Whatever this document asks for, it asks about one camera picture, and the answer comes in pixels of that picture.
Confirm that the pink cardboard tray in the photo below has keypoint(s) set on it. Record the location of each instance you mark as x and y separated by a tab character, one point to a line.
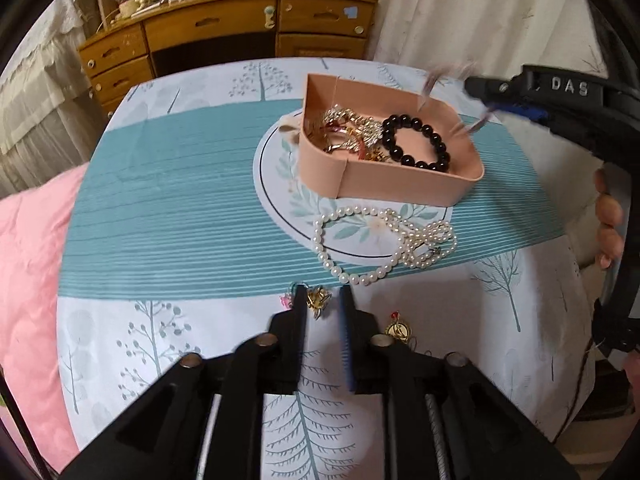
426	163

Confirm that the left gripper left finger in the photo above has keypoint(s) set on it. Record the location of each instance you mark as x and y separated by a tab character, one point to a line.
268	363

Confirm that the white lace cloth cover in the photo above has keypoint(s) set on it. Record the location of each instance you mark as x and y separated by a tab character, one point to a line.
50	120

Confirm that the gold rhinestone hair comb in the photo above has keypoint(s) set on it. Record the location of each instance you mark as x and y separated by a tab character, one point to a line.
347	131

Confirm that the tree print tablecloth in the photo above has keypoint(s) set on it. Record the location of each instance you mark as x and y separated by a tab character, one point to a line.
191	225

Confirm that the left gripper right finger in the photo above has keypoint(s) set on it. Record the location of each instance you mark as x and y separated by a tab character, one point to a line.
380	365

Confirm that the cream patterned curtain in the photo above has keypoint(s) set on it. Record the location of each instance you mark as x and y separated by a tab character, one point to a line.
411	38

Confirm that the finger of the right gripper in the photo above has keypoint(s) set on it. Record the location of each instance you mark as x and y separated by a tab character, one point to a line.
485	88
520	110

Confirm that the small gold brooch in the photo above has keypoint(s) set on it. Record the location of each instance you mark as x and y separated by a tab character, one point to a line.
317	299

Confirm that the wooden desk with drawers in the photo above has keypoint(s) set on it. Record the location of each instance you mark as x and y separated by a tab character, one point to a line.
175	37

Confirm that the pink smart band watch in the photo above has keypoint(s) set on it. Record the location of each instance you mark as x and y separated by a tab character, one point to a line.
444	82

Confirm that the gold coin pendant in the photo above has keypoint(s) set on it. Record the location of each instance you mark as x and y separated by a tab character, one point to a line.
398	328

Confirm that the right hand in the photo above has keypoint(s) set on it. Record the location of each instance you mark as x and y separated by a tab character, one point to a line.
610	215

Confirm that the pink blanket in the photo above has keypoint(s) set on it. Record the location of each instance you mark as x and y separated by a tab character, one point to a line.
33	232

